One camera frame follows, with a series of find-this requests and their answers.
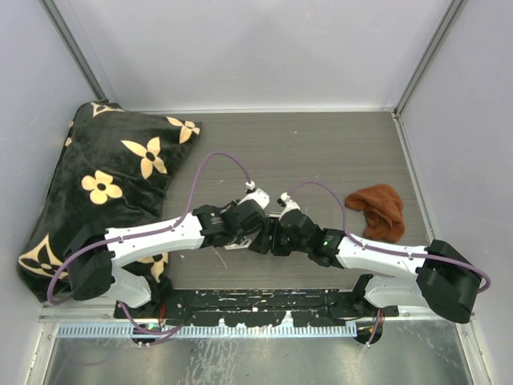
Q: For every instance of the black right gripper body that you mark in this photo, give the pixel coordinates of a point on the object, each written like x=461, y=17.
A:
x=282, y=245

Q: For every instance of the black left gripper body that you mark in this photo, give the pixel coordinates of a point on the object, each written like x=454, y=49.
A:
x=236, y=237

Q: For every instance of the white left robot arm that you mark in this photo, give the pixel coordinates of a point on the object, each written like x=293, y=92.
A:
x=98, y=269

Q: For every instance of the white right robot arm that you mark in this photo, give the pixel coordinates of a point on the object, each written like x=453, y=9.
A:
x=436, y=276

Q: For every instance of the orange brown cloth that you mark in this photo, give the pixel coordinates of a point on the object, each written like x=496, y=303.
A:
x=382, y=208

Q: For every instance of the black floral cushion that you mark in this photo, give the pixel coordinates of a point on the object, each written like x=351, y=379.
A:
x=114, y=169

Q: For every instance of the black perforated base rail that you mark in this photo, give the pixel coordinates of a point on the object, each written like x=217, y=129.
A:
x=251, y=308

